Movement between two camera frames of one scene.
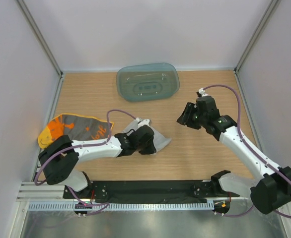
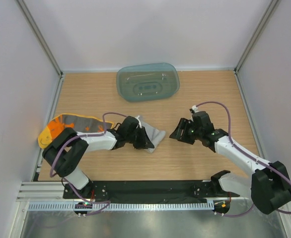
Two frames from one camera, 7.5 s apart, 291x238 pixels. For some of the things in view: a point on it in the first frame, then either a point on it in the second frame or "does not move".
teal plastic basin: (146, 82) does not move
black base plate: (149, 191) does not move
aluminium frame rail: (29, 191) does not move
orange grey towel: (77, 128) does not move
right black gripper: (185, 118) to (183, 124)
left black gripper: (151, 149) to (145, 142)
